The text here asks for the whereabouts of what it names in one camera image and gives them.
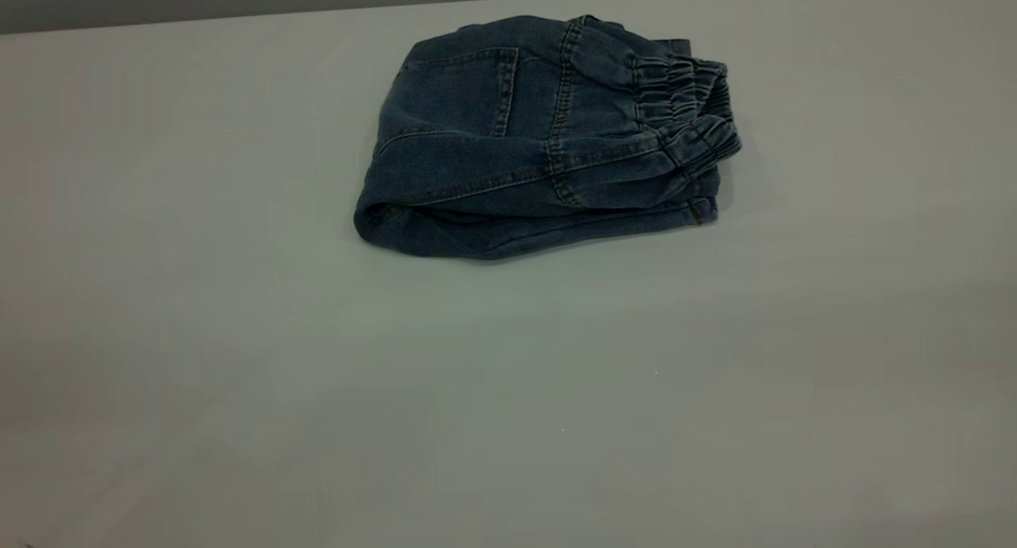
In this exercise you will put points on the blue denim pants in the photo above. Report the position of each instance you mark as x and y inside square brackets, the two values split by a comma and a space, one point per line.
[516, 135]

